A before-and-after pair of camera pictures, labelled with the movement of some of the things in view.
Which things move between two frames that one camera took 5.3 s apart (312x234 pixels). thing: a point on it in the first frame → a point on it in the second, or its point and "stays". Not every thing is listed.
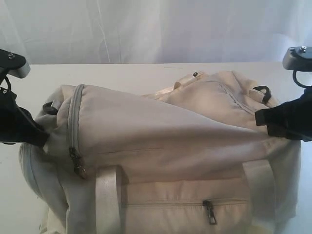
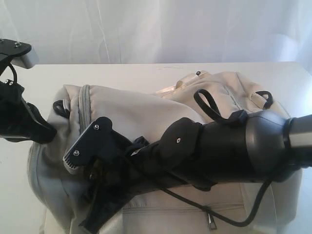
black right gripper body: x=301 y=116 → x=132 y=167
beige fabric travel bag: x=189 y=160 stays
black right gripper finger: x=284 y=111 → x=107 y=200
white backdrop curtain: x=154 y=31 stays
